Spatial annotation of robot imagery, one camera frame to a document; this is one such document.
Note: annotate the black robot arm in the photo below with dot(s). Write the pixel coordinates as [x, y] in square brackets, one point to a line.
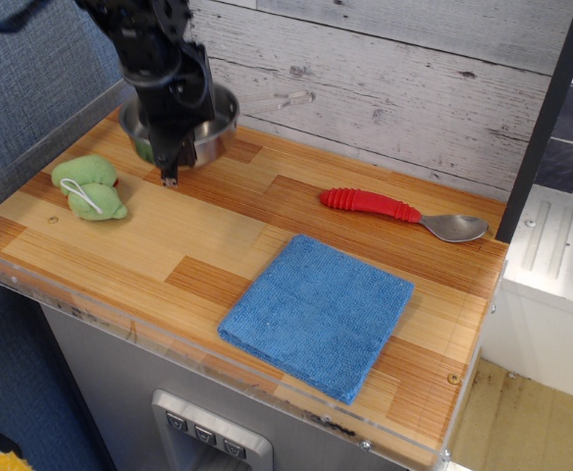
[153, 22]

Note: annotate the green plush toy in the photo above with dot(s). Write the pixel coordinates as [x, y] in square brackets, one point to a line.
[89, 183]

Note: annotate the blue folded cloth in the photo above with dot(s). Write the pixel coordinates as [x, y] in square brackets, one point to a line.
[318, 315]

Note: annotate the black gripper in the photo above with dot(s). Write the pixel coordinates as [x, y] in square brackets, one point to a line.
[176, 95]

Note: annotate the silver dispenser button panel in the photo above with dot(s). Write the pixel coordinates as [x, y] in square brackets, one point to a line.
[195, 438]

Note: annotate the red handled metal spoon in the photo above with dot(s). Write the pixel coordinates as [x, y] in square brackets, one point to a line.
[449, 228]

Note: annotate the stainless steel tea pan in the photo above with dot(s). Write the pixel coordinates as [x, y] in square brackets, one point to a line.
[213, 139]

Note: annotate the yellow object at corner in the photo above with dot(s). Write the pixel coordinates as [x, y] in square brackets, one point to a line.
[11, 462]

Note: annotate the clear acrylic table edge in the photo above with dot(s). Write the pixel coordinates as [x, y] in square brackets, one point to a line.
[410, 398]

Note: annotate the white ribbed appliance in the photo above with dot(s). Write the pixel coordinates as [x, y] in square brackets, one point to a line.
[530, 329]

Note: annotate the black right frame post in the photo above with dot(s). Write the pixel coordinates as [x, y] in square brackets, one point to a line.
[547, 118]

